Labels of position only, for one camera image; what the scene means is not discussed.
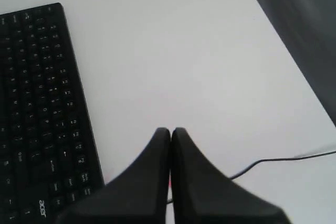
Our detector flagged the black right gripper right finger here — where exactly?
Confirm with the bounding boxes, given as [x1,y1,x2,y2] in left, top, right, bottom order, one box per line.
[171,127,290,223]

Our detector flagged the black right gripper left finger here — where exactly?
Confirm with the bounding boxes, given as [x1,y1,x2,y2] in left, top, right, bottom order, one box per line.
[56,127,170,224]

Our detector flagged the black Acer keyboard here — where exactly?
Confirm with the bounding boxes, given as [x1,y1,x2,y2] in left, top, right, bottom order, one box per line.
[1,3,104,223]

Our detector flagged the grey backdrop cloth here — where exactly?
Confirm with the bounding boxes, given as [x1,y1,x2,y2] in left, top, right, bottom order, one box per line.
[257,0,335,122]

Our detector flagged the black keyboard cable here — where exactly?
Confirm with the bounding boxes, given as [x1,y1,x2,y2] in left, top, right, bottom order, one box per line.
[167,149,336,205]

